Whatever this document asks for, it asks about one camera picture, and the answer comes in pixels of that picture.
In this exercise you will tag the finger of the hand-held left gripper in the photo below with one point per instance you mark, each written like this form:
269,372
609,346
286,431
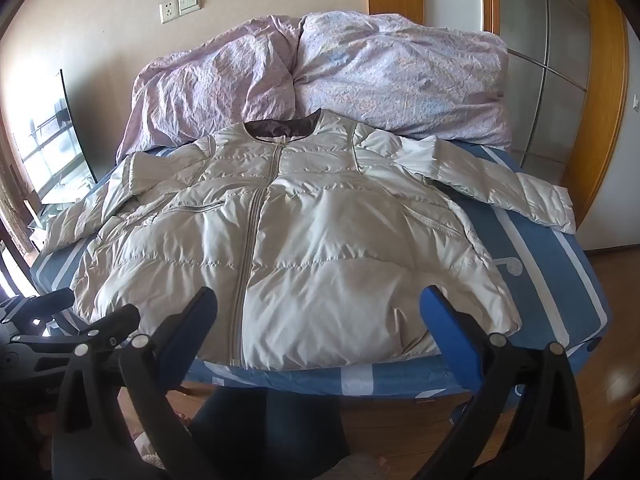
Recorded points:
117,320
52,302

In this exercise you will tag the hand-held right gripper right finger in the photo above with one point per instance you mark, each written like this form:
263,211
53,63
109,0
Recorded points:
445,325

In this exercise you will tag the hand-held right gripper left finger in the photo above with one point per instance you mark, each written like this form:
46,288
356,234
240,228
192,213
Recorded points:
192,325

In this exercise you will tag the white puffer jacket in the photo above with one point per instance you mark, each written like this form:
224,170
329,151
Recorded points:
310,240

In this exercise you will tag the blue striped bed sheet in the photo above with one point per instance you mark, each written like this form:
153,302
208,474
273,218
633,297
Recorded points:
540,260

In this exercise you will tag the curved television screen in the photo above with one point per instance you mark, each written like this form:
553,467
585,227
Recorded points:
55,145

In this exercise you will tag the frosted glass sliding door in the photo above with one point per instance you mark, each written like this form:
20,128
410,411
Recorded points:
545,45

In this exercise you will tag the white wall socket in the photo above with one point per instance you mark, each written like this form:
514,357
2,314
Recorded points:
169,11

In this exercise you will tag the white wall switch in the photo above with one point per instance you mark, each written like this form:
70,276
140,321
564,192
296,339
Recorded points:
189,0

